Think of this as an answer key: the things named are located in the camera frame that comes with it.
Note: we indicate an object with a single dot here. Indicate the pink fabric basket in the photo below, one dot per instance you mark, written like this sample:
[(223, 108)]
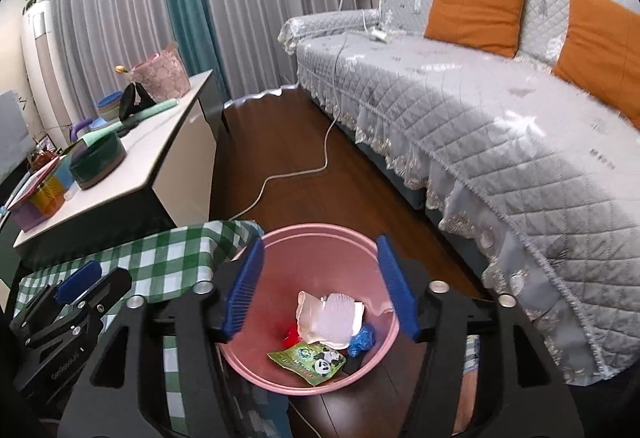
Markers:
[(165, 78)]

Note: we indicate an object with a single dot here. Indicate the white standing air conditioner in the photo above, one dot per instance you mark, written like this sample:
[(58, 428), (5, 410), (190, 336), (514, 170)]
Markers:
[(42, 68)]

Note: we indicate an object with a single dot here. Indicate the white top coffee table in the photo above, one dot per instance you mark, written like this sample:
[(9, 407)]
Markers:
[(165, 158)]

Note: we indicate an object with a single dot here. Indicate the grey quilted sofa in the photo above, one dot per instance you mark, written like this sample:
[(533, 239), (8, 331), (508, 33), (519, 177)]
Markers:
[(450, 118)]

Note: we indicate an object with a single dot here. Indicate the colourful tin box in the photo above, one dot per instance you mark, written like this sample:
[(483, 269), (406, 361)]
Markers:
[(40, 208)]

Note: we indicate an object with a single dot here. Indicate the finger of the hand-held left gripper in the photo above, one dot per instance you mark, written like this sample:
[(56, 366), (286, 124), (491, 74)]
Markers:
[(77, 283), (32, 310)]

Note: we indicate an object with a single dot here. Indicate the pink plastic bin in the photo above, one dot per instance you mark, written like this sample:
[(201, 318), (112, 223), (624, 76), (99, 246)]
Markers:
[(320, 258)]

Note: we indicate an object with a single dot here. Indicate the mint green rolled mat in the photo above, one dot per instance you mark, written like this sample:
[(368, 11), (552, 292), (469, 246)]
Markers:
[(155, 110)]

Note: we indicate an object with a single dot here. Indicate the television with grey cover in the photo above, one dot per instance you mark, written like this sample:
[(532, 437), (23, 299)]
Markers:
[(12, 133)]

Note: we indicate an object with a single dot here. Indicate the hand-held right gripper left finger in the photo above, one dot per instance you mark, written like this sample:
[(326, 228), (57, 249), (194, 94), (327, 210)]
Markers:
[(244, 293)]

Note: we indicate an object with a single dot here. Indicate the red plastic bag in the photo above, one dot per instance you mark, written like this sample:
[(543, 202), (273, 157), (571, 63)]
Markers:
[(292, 335)]

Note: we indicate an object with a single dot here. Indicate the green plant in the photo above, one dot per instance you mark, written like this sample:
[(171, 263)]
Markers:
[(32, 2)]

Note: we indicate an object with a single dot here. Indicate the white power strip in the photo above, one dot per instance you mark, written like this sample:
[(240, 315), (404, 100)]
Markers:
[(381, 35)]

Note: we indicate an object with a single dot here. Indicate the dark green round box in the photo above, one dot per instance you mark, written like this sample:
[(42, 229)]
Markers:
[(97, 168)]

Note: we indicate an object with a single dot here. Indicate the orange cushion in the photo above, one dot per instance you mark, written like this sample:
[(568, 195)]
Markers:
[(605, 53), (475, 13)]

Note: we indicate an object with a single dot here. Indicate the brown teapot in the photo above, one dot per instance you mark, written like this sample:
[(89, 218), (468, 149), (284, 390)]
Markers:
[(40, 161)]

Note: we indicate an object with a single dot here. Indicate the blue plastic cover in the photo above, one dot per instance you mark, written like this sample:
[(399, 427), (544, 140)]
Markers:
[(362, 340)]

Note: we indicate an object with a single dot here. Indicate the stack of coloured bowls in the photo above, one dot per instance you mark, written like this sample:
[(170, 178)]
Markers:
[(107, 108)]

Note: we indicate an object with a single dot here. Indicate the green snack packet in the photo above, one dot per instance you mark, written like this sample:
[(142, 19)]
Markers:
[(305, 360)]

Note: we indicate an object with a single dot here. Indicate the yellow flower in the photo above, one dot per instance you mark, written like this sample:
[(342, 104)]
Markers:
[(121, 69)]

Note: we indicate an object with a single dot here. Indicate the green checked tablecloth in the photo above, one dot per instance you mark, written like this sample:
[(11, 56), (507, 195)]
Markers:
[(160, 258)]

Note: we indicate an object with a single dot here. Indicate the white paper wrapper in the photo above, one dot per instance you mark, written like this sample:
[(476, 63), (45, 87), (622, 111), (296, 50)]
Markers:
[(310, 318)]

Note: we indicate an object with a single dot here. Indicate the person's bare leg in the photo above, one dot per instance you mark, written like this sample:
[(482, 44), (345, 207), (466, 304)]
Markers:
[(465, 393)]

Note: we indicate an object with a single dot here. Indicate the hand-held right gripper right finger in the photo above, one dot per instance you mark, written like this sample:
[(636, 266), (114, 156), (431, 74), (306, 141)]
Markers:
[(397, 290)]

